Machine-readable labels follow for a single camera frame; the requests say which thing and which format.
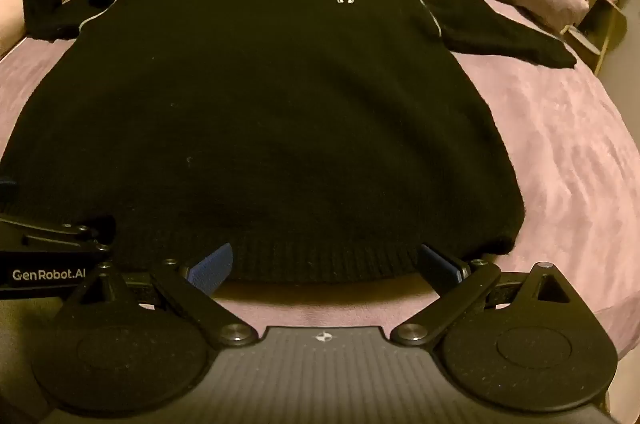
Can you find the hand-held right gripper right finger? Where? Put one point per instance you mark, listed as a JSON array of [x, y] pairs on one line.
[[439, 271]]

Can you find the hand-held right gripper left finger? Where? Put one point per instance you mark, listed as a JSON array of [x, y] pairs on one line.
[[212, 268]]

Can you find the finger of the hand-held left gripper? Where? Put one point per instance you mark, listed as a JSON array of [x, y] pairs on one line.
[[5, 188], [60, 234]]

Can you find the black knit sweater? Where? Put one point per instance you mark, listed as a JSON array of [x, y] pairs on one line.
[[275, 103]]

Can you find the pink pillow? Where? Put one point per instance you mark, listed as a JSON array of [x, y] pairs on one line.
[[10, 18]]

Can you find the bed with purple sheet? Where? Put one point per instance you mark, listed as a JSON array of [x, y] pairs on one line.
[[550, 128]]

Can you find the wooden bedside shelf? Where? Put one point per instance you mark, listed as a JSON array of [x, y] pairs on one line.
[[597, 23]]

